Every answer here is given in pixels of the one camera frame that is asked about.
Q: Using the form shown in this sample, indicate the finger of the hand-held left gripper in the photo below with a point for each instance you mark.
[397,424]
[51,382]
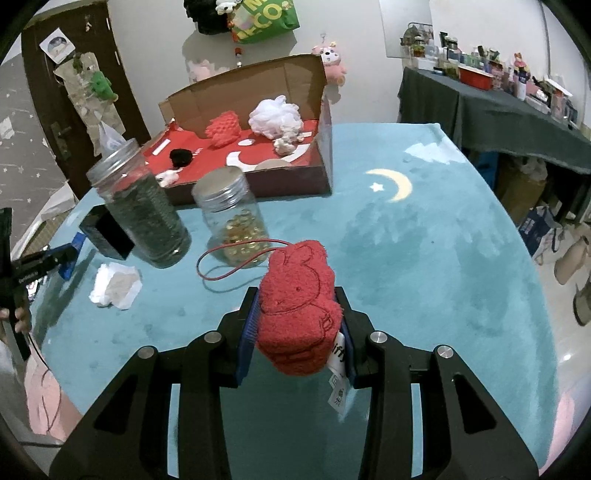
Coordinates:
[67,266]
[78,241]

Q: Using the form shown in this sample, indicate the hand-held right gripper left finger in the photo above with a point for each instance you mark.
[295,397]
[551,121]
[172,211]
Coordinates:
[247,341]

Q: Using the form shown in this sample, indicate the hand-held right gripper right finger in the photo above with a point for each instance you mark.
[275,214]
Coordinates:
[354,367]

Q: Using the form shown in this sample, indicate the red rabbit towel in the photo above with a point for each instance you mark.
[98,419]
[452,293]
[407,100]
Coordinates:
[295,304]

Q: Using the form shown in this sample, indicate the white plush toy checked bow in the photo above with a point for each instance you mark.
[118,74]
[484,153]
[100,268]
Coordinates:
[167,177]

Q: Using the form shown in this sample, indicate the black scrunchie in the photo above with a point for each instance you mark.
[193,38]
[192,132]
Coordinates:
[181,158]

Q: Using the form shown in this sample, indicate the beige round pad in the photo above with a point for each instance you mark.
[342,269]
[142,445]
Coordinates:
[272,164]

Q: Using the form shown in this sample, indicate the cream fluffy scrunchie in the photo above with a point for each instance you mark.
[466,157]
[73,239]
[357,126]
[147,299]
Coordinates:
[284,144]

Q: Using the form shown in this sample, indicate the cardboard box with red lining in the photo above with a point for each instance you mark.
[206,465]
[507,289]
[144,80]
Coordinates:
[240,92]

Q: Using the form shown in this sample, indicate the white fluffy bath pouf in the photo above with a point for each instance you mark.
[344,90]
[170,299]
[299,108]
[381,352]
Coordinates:
[274,115]

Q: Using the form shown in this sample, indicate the person's left hand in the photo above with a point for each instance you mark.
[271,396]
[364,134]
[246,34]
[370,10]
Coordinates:
[22,321]

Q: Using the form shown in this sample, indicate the colourful printed box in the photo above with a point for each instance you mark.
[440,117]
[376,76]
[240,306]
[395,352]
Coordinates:
[108,233]

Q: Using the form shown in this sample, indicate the large glass jar green contents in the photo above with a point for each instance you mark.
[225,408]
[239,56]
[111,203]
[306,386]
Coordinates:
[147,217]

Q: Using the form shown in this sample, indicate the white plastic bag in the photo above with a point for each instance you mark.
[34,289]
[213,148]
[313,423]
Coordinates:
[111,138]

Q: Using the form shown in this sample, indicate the small glass jar yellow capsules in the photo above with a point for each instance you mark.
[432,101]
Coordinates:
[231,221]

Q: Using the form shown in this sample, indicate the beige hanging organizer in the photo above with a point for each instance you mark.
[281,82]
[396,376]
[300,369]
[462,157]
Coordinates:
[87,110]

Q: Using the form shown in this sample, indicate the pink cloth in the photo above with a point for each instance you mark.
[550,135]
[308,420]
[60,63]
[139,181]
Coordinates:
[64,406]

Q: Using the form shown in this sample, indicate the green plush toy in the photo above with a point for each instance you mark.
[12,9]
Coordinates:
[102,85]

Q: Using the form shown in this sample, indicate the dark brown door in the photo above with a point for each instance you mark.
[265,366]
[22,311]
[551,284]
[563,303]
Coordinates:
[122,69]

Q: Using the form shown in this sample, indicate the red knitted ball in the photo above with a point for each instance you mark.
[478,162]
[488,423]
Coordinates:
[224,127]

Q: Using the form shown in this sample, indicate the white picture on door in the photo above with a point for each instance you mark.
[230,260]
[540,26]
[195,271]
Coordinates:
[56,45]

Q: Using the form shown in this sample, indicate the pink plush toy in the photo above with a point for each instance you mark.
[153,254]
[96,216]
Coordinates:
[201,71]

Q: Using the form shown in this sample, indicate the blue white shopping bag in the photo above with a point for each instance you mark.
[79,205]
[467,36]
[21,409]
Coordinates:
[540,230]

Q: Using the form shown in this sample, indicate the beige bag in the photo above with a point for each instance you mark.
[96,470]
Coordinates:
[572,263]

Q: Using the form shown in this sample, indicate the black bag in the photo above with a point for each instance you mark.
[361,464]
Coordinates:
[205,16]

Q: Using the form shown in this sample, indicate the small white plush charm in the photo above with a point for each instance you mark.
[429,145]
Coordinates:
[226,5]

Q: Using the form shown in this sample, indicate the table with dark cloth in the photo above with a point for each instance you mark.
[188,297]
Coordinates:
[485,115]

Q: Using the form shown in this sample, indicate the green tote bag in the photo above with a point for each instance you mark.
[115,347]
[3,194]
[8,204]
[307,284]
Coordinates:
[263,21]

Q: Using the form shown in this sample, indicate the pink plush with face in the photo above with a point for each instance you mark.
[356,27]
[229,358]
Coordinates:
[330,62]

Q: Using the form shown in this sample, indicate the red container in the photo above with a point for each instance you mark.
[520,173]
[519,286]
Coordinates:
[475,77]

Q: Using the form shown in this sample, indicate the row of cosmetic bottles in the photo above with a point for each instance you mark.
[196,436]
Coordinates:
[521,78]

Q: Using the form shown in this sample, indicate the wall mirror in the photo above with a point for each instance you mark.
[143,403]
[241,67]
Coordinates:
[392,27]

